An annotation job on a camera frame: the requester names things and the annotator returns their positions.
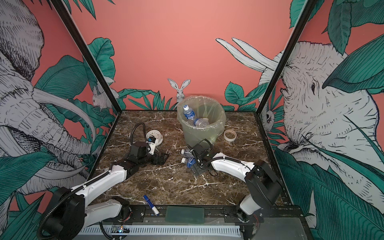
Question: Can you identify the Pocari Sweat blue label bottle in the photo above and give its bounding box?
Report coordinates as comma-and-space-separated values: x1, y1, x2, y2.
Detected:
181, 158, 196, 169

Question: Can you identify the white slotted cable duct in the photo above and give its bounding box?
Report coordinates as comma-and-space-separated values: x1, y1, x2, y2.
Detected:
76, 224, 242, 238

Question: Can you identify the blue label mineral water bottle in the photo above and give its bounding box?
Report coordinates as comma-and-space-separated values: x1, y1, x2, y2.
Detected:
183, 105, 197, 121

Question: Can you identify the white round alarm clock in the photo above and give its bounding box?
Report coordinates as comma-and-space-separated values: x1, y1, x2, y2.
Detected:
146, 130, 164, 146

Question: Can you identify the blue cap bottle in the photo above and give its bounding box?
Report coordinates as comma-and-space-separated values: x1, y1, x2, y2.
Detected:
194, 118, 210, 128

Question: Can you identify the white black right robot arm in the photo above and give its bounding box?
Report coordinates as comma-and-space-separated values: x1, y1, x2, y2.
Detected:
187, 142, 283, 223

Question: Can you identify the grey mesh waste bin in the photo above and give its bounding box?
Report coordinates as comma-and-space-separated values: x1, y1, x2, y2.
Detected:
176, 96, 226, 149

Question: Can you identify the black left frame post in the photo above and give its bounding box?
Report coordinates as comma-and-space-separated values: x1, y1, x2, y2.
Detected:
49, 0, 123, 115

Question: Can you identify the green rectangular pad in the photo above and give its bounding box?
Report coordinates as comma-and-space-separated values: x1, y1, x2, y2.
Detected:
165, 206, 205, 224

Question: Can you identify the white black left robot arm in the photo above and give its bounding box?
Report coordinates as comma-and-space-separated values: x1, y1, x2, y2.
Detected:
37, 142, 170, 240

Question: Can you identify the green plastic bin liner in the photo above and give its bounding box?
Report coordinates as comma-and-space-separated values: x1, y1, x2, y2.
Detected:
176, 95, 227, 146

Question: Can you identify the black right frame post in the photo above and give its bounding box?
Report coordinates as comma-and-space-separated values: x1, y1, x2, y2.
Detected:
255, 0, 319, 115

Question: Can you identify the white adhesive tape roll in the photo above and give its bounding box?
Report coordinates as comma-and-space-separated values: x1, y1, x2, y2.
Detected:
223, 130, 237, 143

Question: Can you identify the black frame post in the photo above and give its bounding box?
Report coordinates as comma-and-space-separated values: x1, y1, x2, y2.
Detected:
255, 0, 319, 115
49, 0, 123, 115

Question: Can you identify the clear unlabelled bottle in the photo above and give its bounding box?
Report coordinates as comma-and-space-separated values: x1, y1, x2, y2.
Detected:
181, 149, 195, 159

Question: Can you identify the blue white marker pen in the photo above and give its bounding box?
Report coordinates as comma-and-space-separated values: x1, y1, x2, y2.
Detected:
143, 195, 160, 216

